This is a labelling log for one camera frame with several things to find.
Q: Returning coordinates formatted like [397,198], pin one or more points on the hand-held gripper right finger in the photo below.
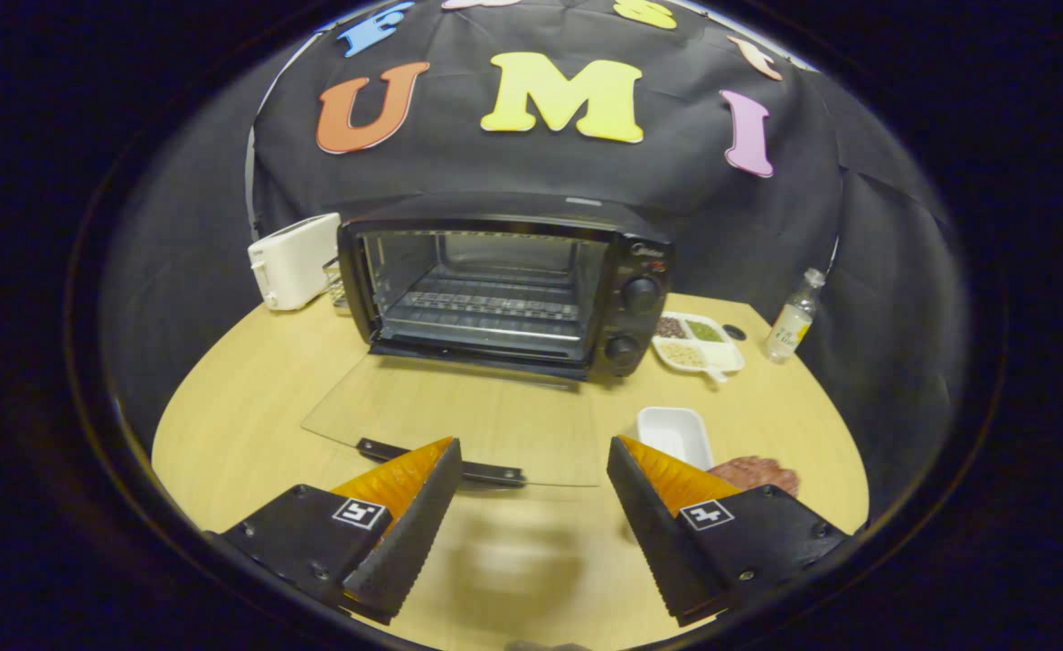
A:
[663,533]

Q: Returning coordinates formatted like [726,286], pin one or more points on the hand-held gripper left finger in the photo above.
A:
[418,524]

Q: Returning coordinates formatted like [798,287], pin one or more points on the red raw meat piece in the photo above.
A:
[757,472]

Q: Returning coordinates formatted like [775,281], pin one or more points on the black toaster oven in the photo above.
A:
[642,258]

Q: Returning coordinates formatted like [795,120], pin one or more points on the white toaster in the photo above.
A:
[296,262]

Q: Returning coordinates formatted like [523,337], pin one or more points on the white rectangular tray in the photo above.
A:
[674,432]

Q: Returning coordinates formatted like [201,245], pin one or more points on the white divided dish with grains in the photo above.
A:
[699,348]

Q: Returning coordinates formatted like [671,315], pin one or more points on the black round table grommet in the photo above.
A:
[735,332]

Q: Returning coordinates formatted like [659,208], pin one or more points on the clear bottle with yellow label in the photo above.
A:
[791,327]

